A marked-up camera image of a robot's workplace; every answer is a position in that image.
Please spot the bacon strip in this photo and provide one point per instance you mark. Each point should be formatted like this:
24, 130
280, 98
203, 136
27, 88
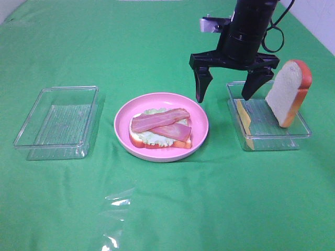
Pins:
175, 131
145, 122

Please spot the clear left plastic tray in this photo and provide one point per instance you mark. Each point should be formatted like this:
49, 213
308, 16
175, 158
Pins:
60, 124

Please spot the clear plastic tray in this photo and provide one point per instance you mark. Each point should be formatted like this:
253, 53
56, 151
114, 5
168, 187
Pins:
266, 133
60, 124

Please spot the yellow cheese slice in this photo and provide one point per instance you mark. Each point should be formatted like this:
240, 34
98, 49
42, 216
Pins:
246, 121

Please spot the pink round plate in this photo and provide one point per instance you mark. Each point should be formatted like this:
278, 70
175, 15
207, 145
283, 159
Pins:
199, 124

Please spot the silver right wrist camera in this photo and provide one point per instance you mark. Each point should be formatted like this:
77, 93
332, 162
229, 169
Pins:
214, 24

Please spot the bread slice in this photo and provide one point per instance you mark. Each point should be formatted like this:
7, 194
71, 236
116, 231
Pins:
289, 90
178, 144

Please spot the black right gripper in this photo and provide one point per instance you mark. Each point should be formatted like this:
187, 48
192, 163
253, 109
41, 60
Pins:
238, 50

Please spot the green lettuce leaf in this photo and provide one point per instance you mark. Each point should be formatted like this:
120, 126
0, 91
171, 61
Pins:
151, 138

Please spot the clear right plastic tray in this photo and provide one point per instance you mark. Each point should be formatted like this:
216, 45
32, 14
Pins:
266, 133

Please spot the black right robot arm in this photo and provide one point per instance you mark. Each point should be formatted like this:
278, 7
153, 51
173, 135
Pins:
252, 13

